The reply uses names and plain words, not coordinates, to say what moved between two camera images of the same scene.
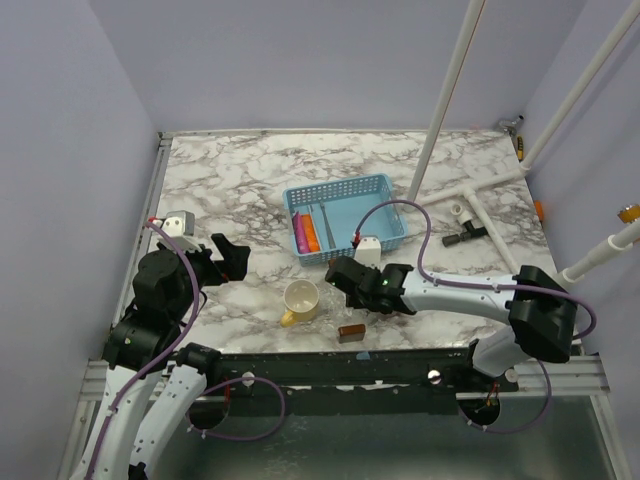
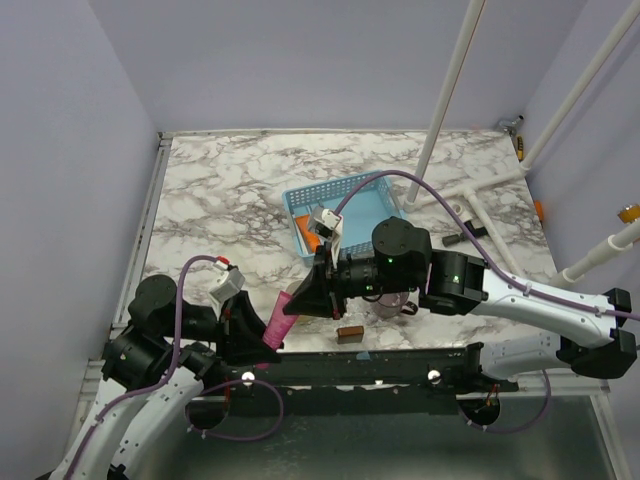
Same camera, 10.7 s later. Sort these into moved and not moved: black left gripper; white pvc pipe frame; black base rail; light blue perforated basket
Moved: black left gripper
Not moved: light blue perforated basket; white pvc pipe frame; black base rail
